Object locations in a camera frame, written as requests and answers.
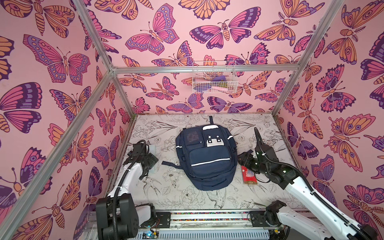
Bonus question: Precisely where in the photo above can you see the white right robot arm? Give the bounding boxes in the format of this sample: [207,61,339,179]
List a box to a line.
[239,128,379,240]

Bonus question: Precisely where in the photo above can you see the aluminium frame post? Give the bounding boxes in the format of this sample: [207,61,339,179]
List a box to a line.
[272,0,344,117]

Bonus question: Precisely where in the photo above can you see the white eraser box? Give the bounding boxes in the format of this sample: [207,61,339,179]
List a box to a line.
[148,145,158,173]

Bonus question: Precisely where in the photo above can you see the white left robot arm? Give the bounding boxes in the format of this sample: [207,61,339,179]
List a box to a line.
[96,140,158,240]

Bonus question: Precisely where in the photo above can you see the red pencil case pack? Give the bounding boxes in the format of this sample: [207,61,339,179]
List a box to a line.
[241,166,257,185]

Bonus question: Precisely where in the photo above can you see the white wire basket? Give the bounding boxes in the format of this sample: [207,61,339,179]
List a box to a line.
[191,61,239,95]

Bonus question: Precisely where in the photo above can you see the navy blue backpack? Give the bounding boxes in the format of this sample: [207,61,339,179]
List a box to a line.
[162,116,238,191]

